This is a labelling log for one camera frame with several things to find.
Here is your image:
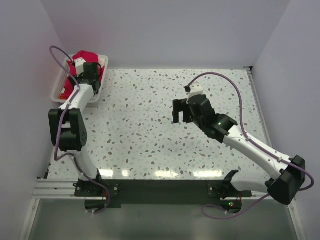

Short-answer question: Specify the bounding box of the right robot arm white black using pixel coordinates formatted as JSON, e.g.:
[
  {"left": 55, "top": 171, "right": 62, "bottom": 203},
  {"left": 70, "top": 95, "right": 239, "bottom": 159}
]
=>
[{"left": 172, "top": 94, "right": 306, "bottom": 205}]

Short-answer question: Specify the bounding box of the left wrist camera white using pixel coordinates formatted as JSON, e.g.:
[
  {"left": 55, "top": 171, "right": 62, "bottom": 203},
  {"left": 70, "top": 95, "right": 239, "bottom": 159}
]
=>
[{"left": 73, "top": 57, "right": 86, "bottom": 76}]

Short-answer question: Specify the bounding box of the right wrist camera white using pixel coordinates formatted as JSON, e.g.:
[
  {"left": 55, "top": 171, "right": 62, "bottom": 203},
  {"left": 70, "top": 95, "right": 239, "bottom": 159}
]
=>
[{"left": 184, "top": 83, "right": 204, "bottom": 99}]

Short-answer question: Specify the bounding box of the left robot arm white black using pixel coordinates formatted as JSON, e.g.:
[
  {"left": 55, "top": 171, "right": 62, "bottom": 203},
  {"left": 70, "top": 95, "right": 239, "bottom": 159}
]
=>
[{"left": 48, "top": 62, "right": 108, "bottom": 197}]

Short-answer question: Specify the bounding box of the cream t shirt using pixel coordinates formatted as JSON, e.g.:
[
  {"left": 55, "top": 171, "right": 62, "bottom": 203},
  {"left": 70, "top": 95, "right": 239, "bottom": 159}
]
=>
[{"left": 98, "top": 56, "right": 105, "bottom": 66}]

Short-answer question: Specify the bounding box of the white plastic basket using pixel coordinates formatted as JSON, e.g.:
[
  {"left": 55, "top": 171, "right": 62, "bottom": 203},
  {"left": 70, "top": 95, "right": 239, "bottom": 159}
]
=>
[{"left": 50, "top": 50, "right": 109, "bottom": 108}]

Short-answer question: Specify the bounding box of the red t shirt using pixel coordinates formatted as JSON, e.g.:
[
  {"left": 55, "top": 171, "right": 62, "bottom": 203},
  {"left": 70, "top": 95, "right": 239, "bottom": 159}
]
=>
[{"left": 66, "top": 50, "right": 109, "bottom": 94}]

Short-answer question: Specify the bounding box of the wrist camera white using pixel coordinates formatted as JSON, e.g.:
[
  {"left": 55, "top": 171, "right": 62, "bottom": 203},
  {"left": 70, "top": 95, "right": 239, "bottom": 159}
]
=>
[
  {"left": 184, "top": 83, "right": 204, "bottom": 99},
  {"left": 73, "top": 57, "right": 86, "bottom": 76}
]

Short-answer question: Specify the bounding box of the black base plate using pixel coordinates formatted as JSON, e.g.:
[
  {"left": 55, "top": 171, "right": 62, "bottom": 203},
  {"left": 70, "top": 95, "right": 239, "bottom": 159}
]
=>
[{"left": 73, "top": 179, "right": 252, "bottom": 210}]

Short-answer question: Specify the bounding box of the aluminium frame rail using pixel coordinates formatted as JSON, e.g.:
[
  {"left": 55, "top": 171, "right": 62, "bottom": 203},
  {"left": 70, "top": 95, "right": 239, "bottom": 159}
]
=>
[{"left": 19, "top": 179, "right": 78, "bottom": 240}]

